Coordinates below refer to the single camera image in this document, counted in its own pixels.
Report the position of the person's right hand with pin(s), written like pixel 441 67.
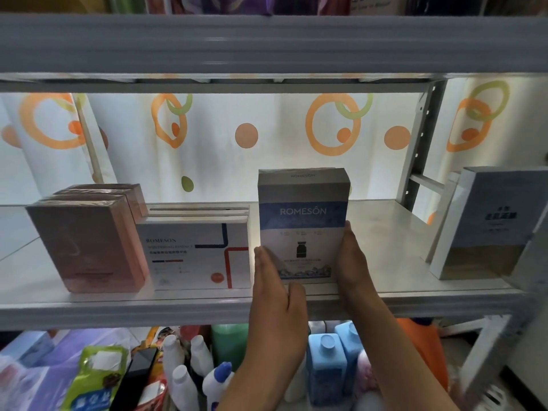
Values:
pixel 355 278

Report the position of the purple packet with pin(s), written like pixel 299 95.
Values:
pixel 231 4

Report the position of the green plastic bottle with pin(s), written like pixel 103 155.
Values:
pixel 230 346

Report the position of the person's left hand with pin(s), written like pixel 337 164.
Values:
pixel 274 303

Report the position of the white bottle with blue cap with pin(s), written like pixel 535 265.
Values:
pixel 216 385

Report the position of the plain white box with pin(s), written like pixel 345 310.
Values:
pixel 445 209

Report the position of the white box with coloured lines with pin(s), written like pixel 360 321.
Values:
pixel 192 256

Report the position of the white plastic bottle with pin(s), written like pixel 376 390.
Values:
pixel 184 389
pixel 200 355
pixel 172 355

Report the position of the person's left forearm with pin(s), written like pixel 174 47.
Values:
pixel 269 372

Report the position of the black flat packet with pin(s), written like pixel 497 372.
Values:
pixel 135 378

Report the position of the blue square bottle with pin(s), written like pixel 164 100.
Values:
pixel 326 372
pixel 351 350

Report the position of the orange plastic bottle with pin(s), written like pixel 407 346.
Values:
pixel 421 350

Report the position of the person's left thumb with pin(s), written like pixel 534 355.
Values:
pixel 298 297

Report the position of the grey metal shelf rack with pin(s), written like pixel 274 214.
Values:
pixel 257 42

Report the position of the light blue box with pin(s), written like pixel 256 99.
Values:
pixel 28 346

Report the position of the person's right forearm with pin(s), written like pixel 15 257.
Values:
pixel 394 359

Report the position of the purple plastic package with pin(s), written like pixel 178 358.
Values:
pixel 47 380

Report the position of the pink product box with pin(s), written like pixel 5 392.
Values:
pixel 128 196
pixel 87 248
pixel 136 190

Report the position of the large grey-blue and gold box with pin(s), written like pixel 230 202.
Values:
pixel 488 222

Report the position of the green snack pouch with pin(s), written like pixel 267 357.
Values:
pixel 92 380

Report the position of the person's right fingers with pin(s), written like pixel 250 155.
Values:
pixel 350 248

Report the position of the grey and blue product box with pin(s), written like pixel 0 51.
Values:
pixel 302 222

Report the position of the white curtain with orange circles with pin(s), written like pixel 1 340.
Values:
pixel 274 119

